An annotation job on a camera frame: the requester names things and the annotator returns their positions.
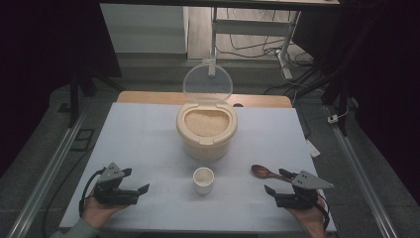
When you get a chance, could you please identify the white rice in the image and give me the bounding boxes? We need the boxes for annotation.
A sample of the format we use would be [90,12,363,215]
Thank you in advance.
[183,109,231,138]

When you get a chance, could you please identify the white cabinet panel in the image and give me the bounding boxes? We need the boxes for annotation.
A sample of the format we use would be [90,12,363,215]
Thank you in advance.
[99,3,189,55]

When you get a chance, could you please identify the light wooden table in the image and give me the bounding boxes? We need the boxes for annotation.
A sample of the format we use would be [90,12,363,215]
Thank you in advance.
[117,90,293,109]

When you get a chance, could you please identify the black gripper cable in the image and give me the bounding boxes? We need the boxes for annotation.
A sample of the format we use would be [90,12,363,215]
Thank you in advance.
[78,167,107,218]
[315,194,331,230]

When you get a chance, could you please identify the black metal stand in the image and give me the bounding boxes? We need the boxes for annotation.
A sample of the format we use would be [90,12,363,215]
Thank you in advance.
[66,63,124,129]
[290,62,353,137]

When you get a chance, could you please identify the person's left hand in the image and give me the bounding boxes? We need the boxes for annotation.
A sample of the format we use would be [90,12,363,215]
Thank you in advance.
[81,194,129,230]

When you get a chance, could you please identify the dark curtain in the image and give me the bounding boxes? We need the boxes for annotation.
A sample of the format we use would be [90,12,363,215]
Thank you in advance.
[0,0,123,178]
[291,0,420,206]

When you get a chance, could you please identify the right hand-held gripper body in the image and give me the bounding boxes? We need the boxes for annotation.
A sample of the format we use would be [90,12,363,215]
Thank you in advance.
[274,170,335,210]

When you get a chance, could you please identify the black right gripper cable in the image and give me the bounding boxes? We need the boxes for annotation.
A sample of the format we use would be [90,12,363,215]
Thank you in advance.
[315,194,331,230]

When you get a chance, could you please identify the small white cup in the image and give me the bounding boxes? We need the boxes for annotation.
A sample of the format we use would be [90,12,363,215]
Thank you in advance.
[192,167,215,195]

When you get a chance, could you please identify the person's right hand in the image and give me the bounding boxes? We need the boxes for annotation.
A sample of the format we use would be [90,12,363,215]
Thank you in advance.
[286,197,328,238]

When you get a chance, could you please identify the clear round container lid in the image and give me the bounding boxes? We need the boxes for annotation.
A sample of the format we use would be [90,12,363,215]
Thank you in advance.
[182,62,234,103]

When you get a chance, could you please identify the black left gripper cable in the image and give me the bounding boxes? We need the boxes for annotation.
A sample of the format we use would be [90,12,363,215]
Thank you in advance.
[78,167,107,218]

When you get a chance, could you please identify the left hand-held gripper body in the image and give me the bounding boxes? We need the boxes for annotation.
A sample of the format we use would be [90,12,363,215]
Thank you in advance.
[93,162,140,206]

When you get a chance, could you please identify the metal floor rail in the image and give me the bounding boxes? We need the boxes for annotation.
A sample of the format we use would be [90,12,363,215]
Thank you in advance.
[6,110,87,238]
[324,104,400,238]

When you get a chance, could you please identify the white foam board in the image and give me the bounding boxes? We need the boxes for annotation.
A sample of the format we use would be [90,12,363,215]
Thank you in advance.
[58,102,337,233]

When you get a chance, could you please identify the white desk frame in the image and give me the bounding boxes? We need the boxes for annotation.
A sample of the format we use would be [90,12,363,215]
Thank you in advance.
[208,6,302,80]

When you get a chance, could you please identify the black floor cables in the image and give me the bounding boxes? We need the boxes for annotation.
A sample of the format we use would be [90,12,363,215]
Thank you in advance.
[216,8,316,68]

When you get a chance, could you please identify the cream rice container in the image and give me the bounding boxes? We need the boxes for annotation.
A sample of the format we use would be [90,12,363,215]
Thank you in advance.
[175,100,239,163]

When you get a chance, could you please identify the brown wooden spoon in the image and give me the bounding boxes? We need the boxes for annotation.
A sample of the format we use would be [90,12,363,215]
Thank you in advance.
[251,164,295,183]

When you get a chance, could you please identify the white paper tag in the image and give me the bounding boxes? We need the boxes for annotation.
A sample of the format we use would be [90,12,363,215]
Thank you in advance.
[304,138,322,159]

